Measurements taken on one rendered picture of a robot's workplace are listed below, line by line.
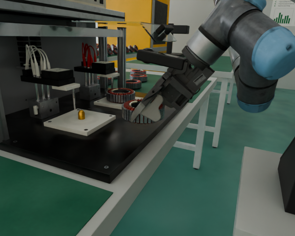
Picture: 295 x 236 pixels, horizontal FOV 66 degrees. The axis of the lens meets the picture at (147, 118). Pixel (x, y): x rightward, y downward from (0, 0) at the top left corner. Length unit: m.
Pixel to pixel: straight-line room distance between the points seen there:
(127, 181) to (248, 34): 0.35
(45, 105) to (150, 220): 0.96
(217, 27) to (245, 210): 0.34
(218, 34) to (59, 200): 0.42
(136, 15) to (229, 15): 3.99
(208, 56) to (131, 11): 4.02
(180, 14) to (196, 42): 5.59
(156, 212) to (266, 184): 1.05
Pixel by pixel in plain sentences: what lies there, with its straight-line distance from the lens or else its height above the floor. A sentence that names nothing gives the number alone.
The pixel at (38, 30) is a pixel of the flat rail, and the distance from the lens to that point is 0.71.
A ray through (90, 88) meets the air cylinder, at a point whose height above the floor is 0.82.
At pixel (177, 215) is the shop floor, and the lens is 1.52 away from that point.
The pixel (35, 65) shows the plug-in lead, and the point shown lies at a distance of 0.75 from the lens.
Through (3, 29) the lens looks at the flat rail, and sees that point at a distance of 0.65.
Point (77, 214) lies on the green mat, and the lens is 0.42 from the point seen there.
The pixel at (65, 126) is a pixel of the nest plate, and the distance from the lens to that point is 0.67.
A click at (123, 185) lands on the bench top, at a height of 0.75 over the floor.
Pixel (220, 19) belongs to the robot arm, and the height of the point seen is 1.06.
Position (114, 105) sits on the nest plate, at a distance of 0.84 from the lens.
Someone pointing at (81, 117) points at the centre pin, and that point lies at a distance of 0.71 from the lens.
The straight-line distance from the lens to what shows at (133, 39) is 4.45.
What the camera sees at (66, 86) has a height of 0.88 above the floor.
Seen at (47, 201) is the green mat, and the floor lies 0.75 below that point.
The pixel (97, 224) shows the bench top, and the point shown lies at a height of 0.75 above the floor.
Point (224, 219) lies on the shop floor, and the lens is 1.57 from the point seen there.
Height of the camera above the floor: 1.03
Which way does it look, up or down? 20 degrees down
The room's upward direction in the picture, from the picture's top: 2 degrees clockwise
